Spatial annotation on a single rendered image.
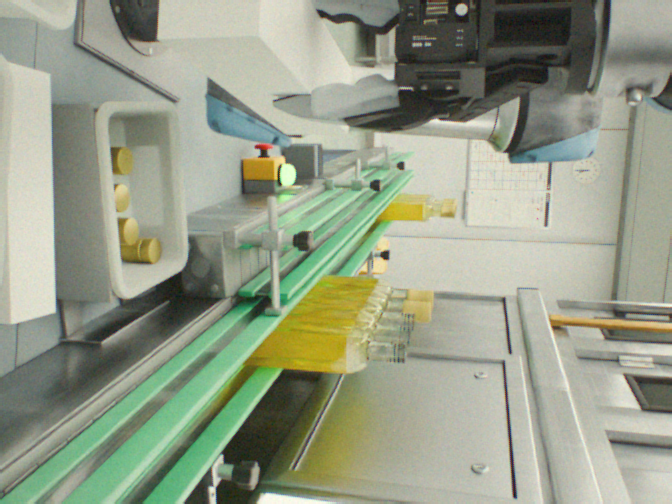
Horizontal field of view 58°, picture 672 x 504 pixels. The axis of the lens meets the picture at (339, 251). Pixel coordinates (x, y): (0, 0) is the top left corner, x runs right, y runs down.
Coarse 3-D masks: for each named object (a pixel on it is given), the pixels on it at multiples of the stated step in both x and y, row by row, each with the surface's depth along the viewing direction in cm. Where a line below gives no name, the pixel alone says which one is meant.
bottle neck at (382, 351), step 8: (376, 344) 83; (384, 344) 83; (392, 344) 83; (400, 344) 83; (376, 352) 83; (384, 352) 82; (392, 352) 82; (400, 352) 82; (376, 360) 83; (384, 360) 83; (392, 360) 82; (400, 360) 82
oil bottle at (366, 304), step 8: (304, 296) 98; (312, 296) 98; (320, 296) 98; (328, 296) 98; (336, 296) 98; (304, 304) 95; (312, 304) 94; (320, 304) 94; (328, 304) 94; (336, 304) 94; (344, 304) 94; (352, 304) 94; (360, 304) 94; (368, 304) 94; (376, 304) 95; (376, 312) 93
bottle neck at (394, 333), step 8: (384, 328) 88; (392, 328) 88; (400, 328) 88; (408, 328) 88; (376, 336) 88; (384, 336) 88; (392, 336) 88; (400, 336) 87; (408, 336) 87; (408, 344) 88
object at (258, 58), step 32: (160, 0) 34; (192, 0) 34; (224, 0) 33; (256, 0) 33; (288, 0) 37; (160, 32) 34; (192, 32) 34; (224, 32) 33; (256, 32) 33; (288, 32) 38; (320, 32) 45; (192, 64) 38; (224, 64) 38; (256, 64) 37; (288, 64) 38; (320, 64) 45; (256, 96) 45; (288, 128) 55; (320, 128) 54
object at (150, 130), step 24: (96, 120) 64; (120, 120) 79; (144, 120) 79; (168, 120) 79; (120, 144) 79; (144, 144) 80; (168, 144) 80; (144, 168) 81; (168, 168) 81; (144, 192) 82; (168, 192) 82; (120, 216) 80; (144, 216) 83; (168, 216) 82; (168, 240) 83; (120, 264) 68; (144, 264) 80; (168, 264) 81; (120, 288) 68; (144, 288) 73
